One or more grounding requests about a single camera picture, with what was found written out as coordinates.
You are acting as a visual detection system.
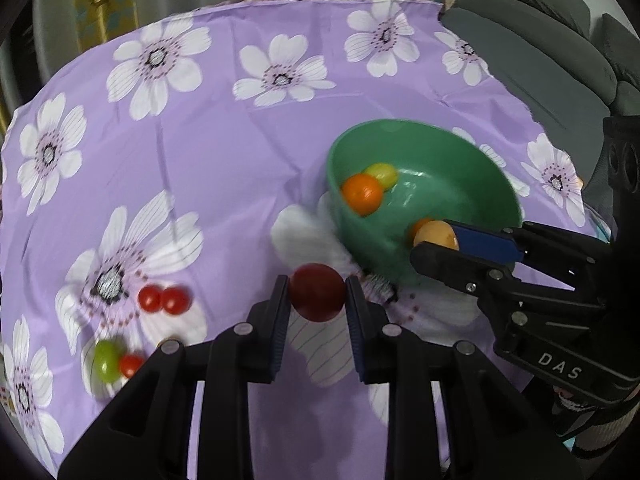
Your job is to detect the yellow cherry tomato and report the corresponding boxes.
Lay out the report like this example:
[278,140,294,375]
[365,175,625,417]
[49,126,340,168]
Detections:
[412,220,459,250]
[156,337,181,349]

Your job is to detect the dark red tomato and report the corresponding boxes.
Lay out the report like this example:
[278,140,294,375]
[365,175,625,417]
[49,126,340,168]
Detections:
[288,263,346,323]

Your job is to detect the green plastic bowl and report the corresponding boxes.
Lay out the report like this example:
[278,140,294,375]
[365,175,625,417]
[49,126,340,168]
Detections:
[326,119,523,287]

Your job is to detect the red cherry tomato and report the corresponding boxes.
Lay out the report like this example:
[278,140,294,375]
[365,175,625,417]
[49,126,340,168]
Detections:
[160,286,192,316]
[137,285,163,313]

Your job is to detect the green tomato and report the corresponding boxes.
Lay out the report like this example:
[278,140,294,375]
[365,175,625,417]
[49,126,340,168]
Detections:
[93,339,124,385]
[363,162,399,191]

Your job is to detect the orange tangerine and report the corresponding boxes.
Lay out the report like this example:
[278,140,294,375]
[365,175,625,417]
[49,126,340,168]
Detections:
[407,217,432,244]
[341,174,384,217]

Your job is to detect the person right hand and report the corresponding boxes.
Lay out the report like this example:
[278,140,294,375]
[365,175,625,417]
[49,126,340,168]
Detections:
[552,383,632,413]

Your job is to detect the purple floral tablecloth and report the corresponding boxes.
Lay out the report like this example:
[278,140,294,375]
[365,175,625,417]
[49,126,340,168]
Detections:
[1,0,594,474]

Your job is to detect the grey sofa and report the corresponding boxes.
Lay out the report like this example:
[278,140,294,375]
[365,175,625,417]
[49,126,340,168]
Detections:
[438,0,640,181]

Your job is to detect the yellow patterned curtain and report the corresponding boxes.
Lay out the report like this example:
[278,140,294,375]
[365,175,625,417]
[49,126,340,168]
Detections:
[74,0,139,52]

